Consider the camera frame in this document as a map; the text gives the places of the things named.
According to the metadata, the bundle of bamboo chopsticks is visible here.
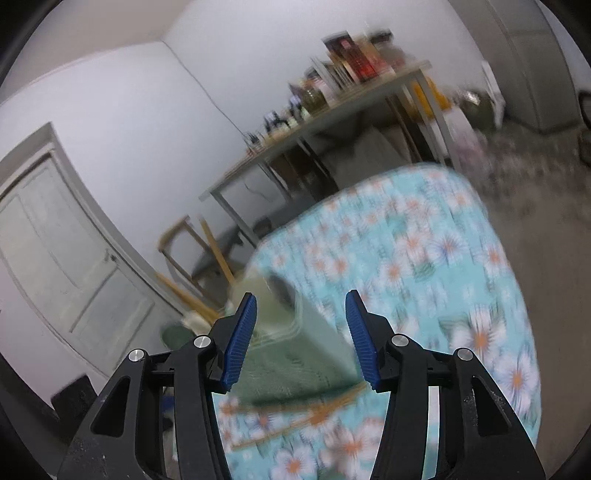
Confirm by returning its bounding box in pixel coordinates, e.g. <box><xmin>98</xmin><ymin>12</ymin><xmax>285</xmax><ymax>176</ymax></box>
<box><xmin>156</xmin><ymin>218</ymin><xmax>238</xmax><ymax>324</ymax></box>

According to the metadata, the blue floral blanket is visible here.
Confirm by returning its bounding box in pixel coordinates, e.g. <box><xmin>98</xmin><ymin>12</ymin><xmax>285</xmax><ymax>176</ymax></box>
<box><xmin>217</xmin><ymin>164</ymin><xmax>541</xmax><ymax>480</ymax></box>

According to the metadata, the grey refrigerator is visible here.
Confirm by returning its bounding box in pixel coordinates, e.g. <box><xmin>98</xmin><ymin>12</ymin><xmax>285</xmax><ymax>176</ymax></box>
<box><xmin>485</xmin><ymin>0</ymin><xmax>583</xmax><ymax>134</ymax></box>

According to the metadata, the wall cable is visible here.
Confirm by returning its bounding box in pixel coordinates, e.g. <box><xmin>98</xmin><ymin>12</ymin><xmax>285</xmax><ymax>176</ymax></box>
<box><xmin>161</xmin><ymin>41</ymin><xmax>250</xmax><ymax>144</ymax></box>

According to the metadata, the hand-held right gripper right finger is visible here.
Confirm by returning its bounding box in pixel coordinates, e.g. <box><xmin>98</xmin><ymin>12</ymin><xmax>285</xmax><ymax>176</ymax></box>
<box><xmin>345</xmin><ymin>290</ymin><xmax>548</xmax><ymax>480</ymax></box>

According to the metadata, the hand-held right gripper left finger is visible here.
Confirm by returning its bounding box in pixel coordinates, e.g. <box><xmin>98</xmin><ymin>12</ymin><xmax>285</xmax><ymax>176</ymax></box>
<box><xmin>55</xmin><ymin>292</ymin><xmax>258</xmax><ymax>480</ymax></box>

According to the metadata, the green glass jar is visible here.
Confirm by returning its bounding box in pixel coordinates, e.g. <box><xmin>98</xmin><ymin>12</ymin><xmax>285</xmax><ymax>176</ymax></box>
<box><xmin>300</xmin><ymin>85</ymin><xmax>326</xmax><ymax>114</ymax></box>

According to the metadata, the yellow plastic bag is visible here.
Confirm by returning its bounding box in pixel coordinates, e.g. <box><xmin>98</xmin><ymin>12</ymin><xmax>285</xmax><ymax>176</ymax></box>
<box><xmin>413</xmin><ymin>76</ymin><xmax>448</xmax><ymax>121</ymax></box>

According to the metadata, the cream plastic soup spoon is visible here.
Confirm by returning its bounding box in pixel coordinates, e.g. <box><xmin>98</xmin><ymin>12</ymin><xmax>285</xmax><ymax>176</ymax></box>
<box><xmin>182</xmin><ymin>311</ymin><xmax>213</xmax><ymax>333</ymax></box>

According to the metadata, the bamboo chopstick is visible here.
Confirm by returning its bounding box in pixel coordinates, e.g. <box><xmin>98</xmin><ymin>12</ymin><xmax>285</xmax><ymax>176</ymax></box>
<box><xmin>231</xmin><ymin>404</ymin><xmax>338</xmax><ymax>450</ymax></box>

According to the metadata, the green perforated utensil holder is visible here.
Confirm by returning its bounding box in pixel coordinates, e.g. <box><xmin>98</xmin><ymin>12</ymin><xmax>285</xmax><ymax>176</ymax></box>
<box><xmin>226</xmin><ymin>271</ymin><xmax>370</xmax><ymax>407</ymax></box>

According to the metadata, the white panelled door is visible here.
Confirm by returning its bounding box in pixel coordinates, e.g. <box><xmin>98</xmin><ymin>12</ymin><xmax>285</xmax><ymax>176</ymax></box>
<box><xmin>0</xmin><ymin>122</ymin><xmax>158</xmax><ymax>379</ymax></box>

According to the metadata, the red box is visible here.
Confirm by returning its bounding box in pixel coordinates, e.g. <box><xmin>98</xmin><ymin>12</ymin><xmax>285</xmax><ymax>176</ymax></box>
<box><xmin>323</xmin><ymin>32</ymin><xmax>393</xmax><ymax>81</ymax></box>

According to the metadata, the wooden chair with dark seat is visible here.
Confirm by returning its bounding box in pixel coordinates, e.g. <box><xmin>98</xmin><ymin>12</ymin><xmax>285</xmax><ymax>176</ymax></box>
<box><xmin>158</xmin><ymin>215</ymin><xmax>252</xmax><ymax>301</ymax></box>

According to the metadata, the grey desk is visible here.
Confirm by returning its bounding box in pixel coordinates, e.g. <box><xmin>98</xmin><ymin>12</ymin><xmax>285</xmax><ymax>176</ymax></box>
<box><xmin>199</xmin><ymin>60</ymin><xmax>455</xmax><ymax>250</ymax></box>

